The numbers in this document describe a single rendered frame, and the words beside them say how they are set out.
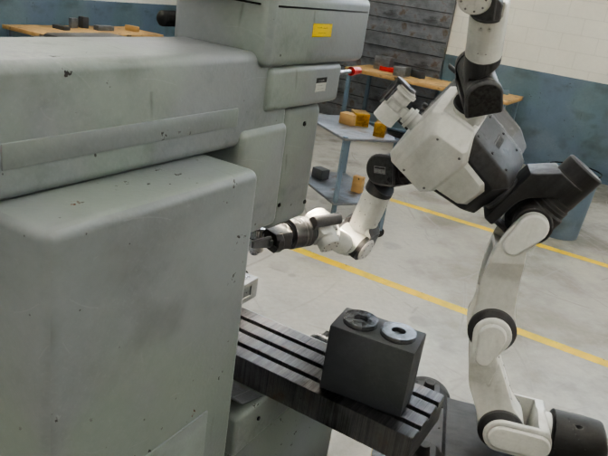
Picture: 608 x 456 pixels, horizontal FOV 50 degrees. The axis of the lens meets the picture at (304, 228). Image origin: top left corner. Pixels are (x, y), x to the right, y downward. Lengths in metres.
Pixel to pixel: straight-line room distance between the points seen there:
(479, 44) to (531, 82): 7.45
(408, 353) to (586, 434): 0.84
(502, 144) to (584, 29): 7.15
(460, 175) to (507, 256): 0.28
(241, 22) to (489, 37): 0.59
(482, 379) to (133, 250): 1.36
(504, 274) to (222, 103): 1.02
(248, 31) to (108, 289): 0.64
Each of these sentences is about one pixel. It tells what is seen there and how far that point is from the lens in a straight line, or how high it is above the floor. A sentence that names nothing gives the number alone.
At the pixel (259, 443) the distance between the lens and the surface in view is 1.93.
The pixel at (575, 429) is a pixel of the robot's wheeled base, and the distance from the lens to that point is 2.27.
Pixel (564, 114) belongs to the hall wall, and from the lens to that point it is 9.06.
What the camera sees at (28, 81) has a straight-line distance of 1.01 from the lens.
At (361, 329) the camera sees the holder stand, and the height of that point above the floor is 1.13.
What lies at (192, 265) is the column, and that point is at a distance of 1.19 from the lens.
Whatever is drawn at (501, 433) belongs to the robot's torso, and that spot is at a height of 0.70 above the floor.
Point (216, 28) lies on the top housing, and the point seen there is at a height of 1.79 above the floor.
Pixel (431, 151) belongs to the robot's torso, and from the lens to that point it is 1.82.
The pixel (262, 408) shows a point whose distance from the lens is 1.83.
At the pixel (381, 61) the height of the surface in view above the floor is 1.00.
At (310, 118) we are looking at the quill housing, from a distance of 1.67.
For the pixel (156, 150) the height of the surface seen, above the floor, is 1.59.
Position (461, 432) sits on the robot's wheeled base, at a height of 0.57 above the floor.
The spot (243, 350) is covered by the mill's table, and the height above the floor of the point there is 0.94.
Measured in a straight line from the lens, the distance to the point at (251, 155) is 1.44.
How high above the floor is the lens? 1.92
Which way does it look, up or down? 21 degrees down
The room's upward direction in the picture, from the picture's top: 8 degrees clockwise
